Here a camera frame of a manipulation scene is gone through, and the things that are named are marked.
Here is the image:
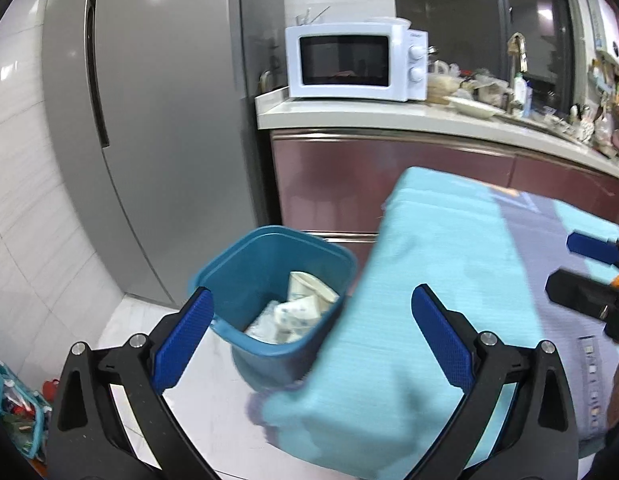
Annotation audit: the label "metal faucet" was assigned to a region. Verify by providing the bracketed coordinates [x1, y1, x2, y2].
[507, 32, 530, 114]

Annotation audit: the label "white blue-printed paper cup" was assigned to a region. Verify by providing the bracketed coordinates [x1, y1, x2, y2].
[274, 297, 326, 345]

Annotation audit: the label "clear bag with turquoise trim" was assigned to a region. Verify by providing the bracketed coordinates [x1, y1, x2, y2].
[0, 354, 53, 462]

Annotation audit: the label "white kitchen countertop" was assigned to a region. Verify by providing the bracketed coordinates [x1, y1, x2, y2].
[256, 85, 619, 182]

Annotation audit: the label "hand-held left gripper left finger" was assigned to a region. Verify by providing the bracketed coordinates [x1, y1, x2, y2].
[47, 286, 215, 480]

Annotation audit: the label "dark window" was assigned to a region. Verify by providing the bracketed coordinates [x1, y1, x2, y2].
[393, 0, 576, 107]

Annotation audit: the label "cluttered food containers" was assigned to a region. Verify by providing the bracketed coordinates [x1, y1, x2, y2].
[427, 59, 513, 107]

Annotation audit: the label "hanging kitchen utensils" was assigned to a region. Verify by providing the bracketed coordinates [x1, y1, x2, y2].
[569, 60, 619, 158]

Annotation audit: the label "white plate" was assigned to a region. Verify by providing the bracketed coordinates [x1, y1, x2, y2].
[447, 95, 506, 120]

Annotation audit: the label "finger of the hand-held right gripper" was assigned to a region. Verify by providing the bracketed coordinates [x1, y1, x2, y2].
[545, 269, 619, 322]
[566, 231, 619, 267]

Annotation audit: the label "grey refrigerator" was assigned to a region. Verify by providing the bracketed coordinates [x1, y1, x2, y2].
[41, 0, 286, 309]

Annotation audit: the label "white wall water heater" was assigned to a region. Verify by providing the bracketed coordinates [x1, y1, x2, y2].
[583, 0, 619, 67]

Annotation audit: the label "maroon kitchen cabinet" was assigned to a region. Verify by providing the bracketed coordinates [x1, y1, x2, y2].
[270, 127, 619, 272]

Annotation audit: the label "turquoise and grey tablecloth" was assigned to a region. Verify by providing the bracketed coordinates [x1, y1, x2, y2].
[247, 166, 619, 479]

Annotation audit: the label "blue plastic bin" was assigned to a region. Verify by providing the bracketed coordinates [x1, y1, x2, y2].
[188, 225, 359, 394]

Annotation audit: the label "white microwave oven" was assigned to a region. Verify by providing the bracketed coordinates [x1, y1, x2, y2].
[284, 21, 431, 104]

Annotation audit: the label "beige paper cup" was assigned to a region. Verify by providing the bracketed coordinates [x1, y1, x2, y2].
[288, 270, 341, 307]

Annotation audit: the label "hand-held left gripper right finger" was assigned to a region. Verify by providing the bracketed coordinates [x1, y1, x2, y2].
[411, 283, 580, 480]

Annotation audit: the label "white tissue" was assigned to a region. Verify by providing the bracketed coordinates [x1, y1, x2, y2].
[244, 302, 283, 343]

